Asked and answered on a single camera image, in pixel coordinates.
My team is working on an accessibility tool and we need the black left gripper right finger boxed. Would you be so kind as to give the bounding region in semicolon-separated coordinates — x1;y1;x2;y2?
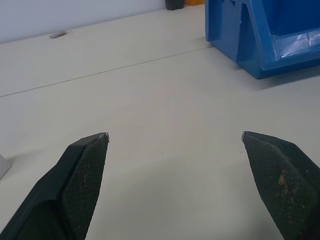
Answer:
241;130;320;240

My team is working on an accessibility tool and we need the grey flat object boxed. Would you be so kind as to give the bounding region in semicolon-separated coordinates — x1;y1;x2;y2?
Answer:
0;154;13;179

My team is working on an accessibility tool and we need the small brown scrap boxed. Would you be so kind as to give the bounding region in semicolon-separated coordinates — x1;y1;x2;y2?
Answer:
49;29;69;39

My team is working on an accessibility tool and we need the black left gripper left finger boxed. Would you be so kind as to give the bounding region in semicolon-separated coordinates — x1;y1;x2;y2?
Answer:
0;132;110;240

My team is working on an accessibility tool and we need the blue plastic storage bin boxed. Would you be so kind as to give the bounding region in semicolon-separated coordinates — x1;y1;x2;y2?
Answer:
204;0;320;80

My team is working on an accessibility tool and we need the black box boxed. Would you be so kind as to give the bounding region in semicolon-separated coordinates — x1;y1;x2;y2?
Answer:
165;0;186;11

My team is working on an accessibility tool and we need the orange object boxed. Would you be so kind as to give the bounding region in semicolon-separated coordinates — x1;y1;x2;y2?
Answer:
185;0;207;7

